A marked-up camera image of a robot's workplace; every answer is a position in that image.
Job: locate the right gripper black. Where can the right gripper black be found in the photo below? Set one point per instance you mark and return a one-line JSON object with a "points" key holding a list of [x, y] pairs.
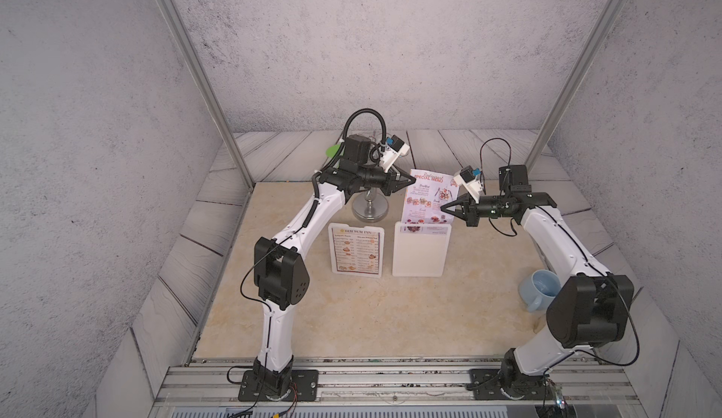
{"points": [[470, 210]]}

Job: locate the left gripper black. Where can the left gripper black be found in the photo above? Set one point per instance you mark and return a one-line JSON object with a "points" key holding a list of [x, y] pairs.
{"points": [[390, 183]]}

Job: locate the pink special menu sheet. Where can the pink special menu sheet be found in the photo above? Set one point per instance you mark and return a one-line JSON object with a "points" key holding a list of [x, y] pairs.
{"points": [[423, 200]]}

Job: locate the dim sum inn menu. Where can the dim sum inn menu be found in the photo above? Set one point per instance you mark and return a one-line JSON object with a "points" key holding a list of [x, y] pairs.
{"points": [[356, 251]]}

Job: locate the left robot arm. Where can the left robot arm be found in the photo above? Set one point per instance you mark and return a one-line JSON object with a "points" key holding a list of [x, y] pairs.
{"points": [[279, 269]]}

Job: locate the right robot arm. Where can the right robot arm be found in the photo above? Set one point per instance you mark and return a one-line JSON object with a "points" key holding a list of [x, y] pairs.
{"points": [[590, 308]]}

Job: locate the white menu rack right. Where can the white menu rack right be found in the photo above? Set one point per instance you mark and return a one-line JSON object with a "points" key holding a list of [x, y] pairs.
{"points": [[420, 250]]}

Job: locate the white menu rack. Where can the white menu rack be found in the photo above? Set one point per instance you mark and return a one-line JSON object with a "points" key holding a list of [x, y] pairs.
{"points": [[420, 250], [356, 248]]}

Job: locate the white menu rack left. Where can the white menu rack left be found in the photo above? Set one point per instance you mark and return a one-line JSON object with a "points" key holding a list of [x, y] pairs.
{"points": [[356, 248]]}

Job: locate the chrome glass holder stand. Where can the chrome glass holder stand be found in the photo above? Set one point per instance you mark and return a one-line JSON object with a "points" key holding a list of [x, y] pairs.
{"points": [[372, 205]]}

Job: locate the green plastic wine glass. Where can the green plastic wine glass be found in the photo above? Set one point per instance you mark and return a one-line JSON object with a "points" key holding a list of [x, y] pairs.
{"points": [[333, 150]]}

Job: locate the light blue cup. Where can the light blue cup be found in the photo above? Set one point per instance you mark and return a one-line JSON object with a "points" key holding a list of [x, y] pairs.
{"points": [[539, 289]]}

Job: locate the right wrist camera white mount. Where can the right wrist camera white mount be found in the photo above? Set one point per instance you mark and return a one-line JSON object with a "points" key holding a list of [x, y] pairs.
{"points": [[470, 179]]}

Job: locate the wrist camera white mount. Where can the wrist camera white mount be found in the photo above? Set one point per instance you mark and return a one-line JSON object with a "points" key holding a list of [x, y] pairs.
{"points": [[470, 179], [395, 148]]}

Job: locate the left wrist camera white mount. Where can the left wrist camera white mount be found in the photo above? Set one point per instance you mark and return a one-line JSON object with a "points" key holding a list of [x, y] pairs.
{"points": [[395, 148]]}

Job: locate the right metal frame post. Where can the right metal frame post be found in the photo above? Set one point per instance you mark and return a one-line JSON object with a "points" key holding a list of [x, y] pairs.
{"points": [[584, 61]]}

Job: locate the metal frame post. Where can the metal frame post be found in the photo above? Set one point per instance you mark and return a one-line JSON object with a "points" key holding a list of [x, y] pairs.
{"points": [[183, 41], [584, 61]]}

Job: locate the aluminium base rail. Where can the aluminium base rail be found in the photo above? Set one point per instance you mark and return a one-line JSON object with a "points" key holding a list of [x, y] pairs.
{"points": [[407, 387]]}

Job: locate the left metal frame post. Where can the left metal frame post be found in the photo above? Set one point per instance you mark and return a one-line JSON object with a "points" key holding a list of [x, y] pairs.
{"points": [[183, 41]]}

